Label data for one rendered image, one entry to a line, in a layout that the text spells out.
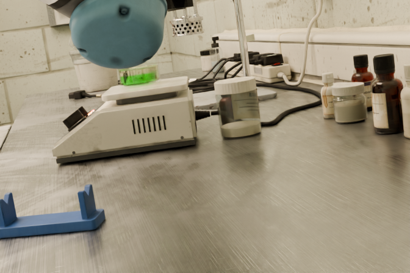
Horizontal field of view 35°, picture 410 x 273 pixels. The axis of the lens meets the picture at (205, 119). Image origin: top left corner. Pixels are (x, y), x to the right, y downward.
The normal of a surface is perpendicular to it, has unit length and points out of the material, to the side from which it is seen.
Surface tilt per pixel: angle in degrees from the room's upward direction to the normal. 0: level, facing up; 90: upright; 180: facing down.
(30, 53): 90
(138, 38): 133
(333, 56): 90
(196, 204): 0
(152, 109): 90
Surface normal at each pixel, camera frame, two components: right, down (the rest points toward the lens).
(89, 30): 0.04, 0.80
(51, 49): 0.22, 0.13
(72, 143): 0.01, 0.16
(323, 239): -0.14, -0.98
